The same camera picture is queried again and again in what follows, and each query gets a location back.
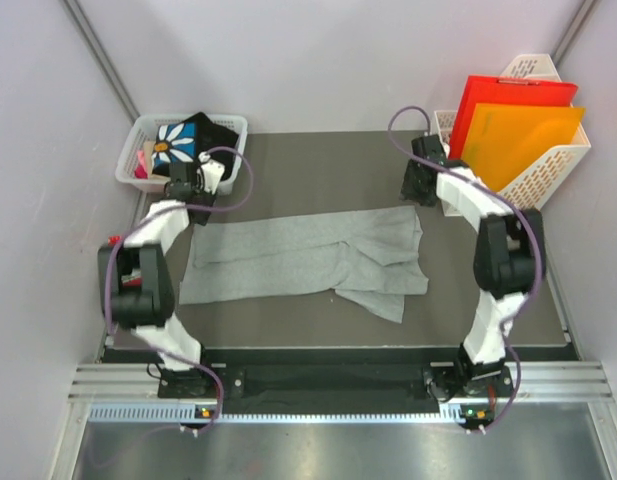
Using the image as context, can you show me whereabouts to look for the white plastic basket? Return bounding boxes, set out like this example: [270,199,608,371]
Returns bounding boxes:
[115,112,248,196]

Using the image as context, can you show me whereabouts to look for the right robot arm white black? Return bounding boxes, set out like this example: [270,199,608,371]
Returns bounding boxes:
[400,135,546,401]

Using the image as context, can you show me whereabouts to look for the black daisy print t shirt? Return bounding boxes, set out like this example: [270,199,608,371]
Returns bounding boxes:
[151,112,239,177]

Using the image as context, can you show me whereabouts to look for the pink beige folded cloths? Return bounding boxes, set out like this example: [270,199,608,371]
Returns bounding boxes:
[134,141,155,180]

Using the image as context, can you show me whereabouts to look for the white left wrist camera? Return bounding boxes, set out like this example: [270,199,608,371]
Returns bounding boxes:
[198,152,225,194]

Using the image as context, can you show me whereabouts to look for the red folder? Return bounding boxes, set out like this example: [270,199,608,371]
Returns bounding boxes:
[449,75,579,160]

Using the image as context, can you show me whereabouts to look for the white file organizer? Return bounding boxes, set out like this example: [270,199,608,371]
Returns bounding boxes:
[433,54,591,209]

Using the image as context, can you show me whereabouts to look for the red green patterned book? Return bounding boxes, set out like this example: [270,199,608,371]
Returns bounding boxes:
[107,235,124,247]

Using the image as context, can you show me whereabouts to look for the orange folder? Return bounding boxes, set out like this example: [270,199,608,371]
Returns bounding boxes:
[460,106,586,192]

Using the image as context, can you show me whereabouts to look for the grey t shirt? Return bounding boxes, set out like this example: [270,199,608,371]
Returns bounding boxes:
[179,206,428,323]

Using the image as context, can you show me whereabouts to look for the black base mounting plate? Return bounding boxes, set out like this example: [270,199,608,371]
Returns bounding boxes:
[156,347,517,416]

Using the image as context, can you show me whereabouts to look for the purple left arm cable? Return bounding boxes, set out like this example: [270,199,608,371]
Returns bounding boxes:
[102,146,255,441]

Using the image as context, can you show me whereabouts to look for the grey slotted cable duct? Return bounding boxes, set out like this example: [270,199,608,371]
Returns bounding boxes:
[88,402,465,425]

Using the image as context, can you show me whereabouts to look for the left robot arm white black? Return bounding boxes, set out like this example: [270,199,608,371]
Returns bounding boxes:
[97,154,225,398]

